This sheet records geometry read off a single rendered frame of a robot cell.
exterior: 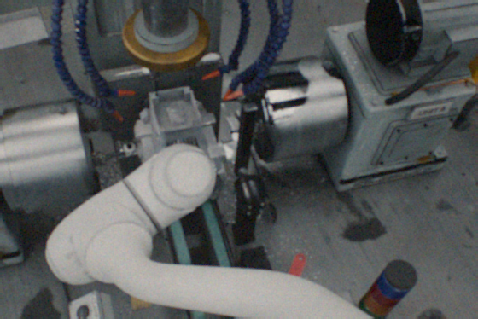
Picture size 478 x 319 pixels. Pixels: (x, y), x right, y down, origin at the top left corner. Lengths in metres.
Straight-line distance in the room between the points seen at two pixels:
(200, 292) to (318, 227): 0.89
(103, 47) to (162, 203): 0.68
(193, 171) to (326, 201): 0.83
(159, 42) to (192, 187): 0.41
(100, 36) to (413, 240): 0.98
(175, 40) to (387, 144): 0.63
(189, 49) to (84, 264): 0.51
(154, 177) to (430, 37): 0.75
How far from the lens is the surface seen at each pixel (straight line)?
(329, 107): 1.36
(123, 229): 0.82
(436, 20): 1.34
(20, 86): 1.87
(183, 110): 1.33
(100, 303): 1.16
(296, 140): 1.35
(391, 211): 1.64
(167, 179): 0.81
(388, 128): 1.44
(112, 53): 1.47
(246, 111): 1.17
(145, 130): 1.35
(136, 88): 1.40
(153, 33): 1.15
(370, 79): 1.41
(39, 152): 1.27
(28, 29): 2.67
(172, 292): 0.73
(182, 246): 1.36
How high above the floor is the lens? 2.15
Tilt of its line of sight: 58 degrees down
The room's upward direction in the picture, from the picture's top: 4 degrees clockwise
